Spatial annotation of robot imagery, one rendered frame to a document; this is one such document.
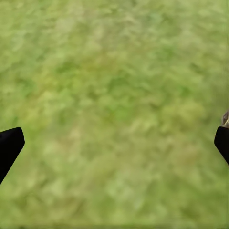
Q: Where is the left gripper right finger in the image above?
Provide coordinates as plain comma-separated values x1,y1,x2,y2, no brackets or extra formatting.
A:
215,127,229,165

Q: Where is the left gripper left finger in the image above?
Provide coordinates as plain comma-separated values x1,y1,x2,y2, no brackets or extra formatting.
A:
0,127,25,183

